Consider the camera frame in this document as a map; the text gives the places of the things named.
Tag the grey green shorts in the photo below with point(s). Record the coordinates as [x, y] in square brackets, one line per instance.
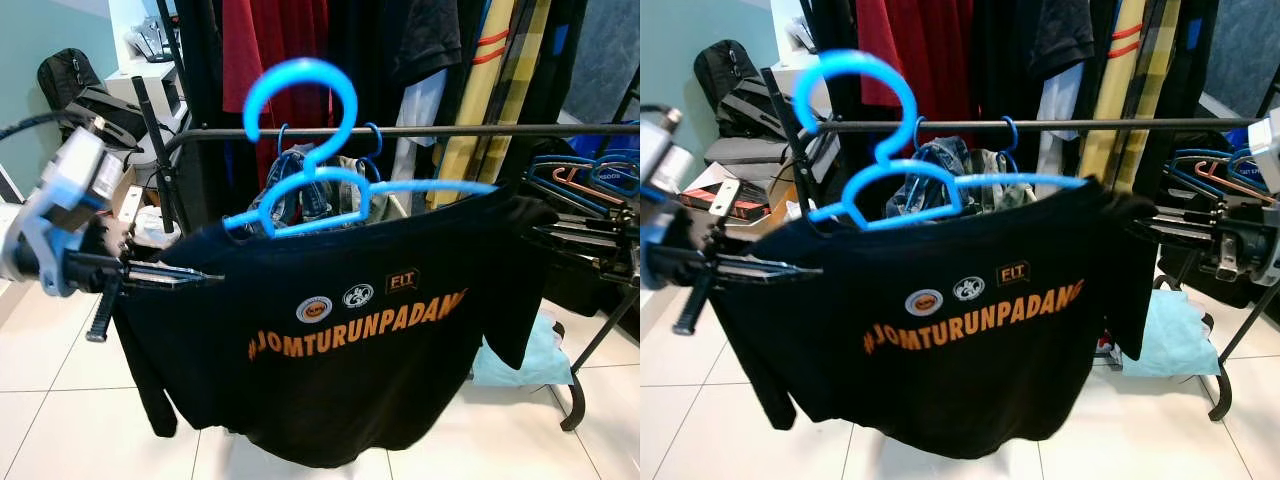
[350, 207]
[990, 165]

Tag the black metal clothes rack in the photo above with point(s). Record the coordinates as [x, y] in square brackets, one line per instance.
[450, 129]
[1100, 124]

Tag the light blue garment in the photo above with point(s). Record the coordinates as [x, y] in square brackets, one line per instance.
[1175, 340]
[530, 355]

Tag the grey stool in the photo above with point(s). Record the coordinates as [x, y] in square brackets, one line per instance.
[745, 150]

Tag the copper metal hanger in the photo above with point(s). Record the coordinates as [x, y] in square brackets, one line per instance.
[575, 172]
[1230, 185]

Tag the black hanging garment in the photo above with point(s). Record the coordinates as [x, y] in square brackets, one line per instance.
[368, 45]
[1000, 60]

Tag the red hanging garment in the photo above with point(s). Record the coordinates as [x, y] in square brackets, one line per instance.
[270, 30]
[920, 30]

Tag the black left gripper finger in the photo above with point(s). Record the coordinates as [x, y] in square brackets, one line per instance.
[770, 265]
[760, 280]
[160, 285]
[170, 270]

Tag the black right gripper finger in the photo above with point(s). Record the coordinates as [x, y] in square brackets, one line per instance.
[575, 234]
[1185, 212]
[590, 262]
[1175, 236]

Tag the white cabinet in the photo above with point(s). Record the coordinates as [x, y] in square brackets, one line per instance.
[785, 30]
[125, 85]

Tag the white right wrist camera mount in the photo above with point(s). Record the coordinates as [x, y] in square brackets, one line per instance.
[1268, 150]

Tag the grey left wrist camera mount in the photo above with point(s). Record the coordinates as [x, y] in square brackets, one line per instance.
[60, 190]
[660, 160]

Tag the white plastic bag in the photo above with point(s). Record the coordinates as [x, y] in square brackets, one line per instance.
[155, 228]

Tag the blue plastic hanger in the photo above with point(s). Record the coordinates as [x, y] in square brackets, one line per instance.
[916, 132]
[855, 60]
[1015, 135]
[1190, 155]
[545, 165]
[1240, 160]
[380, 140]
[279, 140]
[300, 66]
[620, 185]

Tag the yellow striped hanging garment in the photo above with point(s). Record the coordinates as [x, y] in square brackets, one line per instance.
[500, 60]
[1140, 60]

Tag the red and black box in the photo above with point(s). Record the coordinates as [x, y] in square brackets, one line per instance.
[725, 202]

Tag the white hanging garment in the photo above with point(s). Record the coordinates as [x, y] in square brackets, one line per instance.
[1060, 100]
[420, 110]

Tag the dark grey hanging t-shirt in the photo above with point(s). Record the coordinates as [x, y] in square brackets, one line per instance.
[425, 40]
[1065, 35]

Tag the black backpack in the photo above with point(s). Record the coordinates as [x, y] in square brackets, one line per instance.
[80, 85]
[740, 80]

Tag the black t-shirt orange print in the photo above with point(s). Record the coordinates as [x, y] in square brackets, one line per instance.
[330, 400]
[950, 400]

